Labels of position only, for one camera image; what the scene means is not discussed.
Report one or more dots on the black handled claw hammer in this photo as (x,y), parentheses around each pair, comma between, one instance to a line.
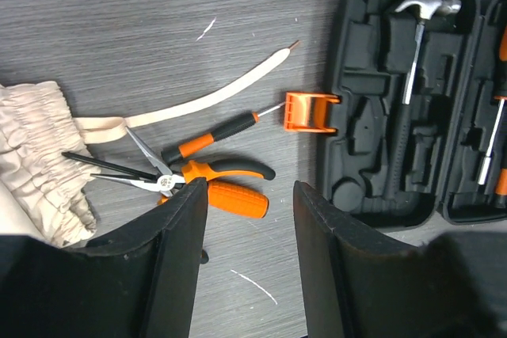
(425,10)

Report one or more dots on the beige cloth bag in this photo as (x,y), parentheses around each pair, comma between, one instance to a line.
(41,190)

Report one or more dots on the orange black slim screwdriver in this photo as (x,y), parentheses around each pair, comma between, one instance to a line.
(223,131)

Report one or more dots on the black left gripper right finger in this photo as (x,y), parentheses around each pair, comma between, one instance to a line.
(358,282)

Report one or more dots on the orange black pliers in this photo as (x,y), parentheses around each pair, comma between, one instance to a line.
(232,198)

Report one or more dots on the orange small tool piece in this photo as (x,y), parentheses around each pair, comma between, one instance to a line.
(308,112)

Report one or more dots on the wooden flat stick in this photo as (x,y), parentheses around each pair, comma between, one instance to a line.
(98,130)

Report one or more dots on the black plastic tool case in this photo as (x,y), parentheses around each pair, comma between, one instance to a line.
(418,122)

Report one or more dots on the black drawstring tip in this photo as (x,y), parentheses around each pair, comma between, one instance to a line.
(108,165)

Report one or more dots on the black handled large screwdriver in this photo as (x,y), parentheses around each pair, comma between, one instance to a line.
(499,94)

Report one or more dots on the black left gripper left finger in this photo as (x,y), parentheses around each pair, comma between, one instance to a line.
(139,280)

